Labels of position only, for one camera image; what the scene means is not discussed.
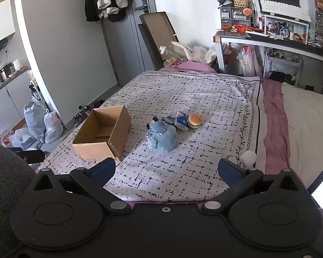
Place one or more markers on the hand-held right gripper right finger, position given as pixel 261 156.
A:
pixel 228 173

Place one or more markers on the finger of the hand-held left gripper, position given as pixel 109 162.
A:
pixel 32 156

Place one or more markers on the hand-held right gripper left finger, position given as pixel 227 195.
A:
pixel 103 170

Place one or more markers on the brown cardboard box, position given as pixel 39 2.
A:
pixel 117 137

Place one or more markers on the burger plush toy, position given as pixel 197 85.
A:
pixel 195 121

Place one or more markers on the blue plush toy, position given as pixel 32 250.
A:
pixel 161 137

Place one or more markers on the white blue carton toy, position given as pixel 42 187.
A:
pixel 181 121

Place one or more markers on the dark grey plastic packet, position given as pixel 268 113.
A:
pixel 168 118

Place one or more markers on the small white soft block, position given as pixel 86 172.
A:
pixel 248 159

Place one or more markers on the flat white plastic bag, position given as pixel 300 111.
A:
pixel 23 138

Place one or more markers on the small white plastic bag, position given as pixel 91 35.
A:
pixel 52 127

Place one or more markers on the large grey white plastic bag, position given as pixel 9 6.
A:
pixel 35 121

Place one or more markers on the pink bed sheet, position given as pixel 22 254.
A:
pixel 275 129

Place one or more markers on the kitchen counter with cabinets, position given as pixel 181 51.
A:
pixel 5 94

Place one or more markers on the white black printed blanket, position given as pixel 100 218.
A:
pixel 193 94

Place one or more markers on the dark cooking pot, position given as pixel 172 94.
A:
pixel 7 70

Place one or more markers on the beige duvet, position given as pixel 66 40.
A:
pixel 309 129

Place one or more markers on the white paper towel roll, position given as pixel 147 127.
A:
pixel 16 65

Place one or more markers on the plastic bags under desk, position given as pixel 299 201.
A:
pixel 246 60

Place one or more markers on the white rack under desk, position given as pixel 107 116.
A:
pixel 282 61

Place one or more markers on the heap of bottles and bags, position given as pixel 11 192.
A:
pixel 188 53

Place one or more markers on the grey door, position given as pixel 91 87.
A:
pixel 132 43

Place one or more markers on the white desk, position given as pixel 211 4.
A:
pixel 285 41

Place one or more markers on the long red box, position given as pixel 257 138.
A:
pixel 244 28

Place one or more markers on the leaning brown cardboard sheet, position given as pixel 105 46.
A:
pixel 157 35

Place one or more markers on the white monitor riser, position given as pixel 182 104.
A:
pixel 266 24

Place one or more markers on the clear drawer organizer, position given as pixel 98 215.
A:
pixel 234 17

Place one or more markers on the orange plush ball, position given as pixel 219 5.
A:
pixel 248 11

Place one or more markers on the wicker basket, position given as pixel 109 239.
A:
pixel 242 2

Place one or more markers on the white keyboard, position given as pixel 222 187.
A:
pixel 285 9

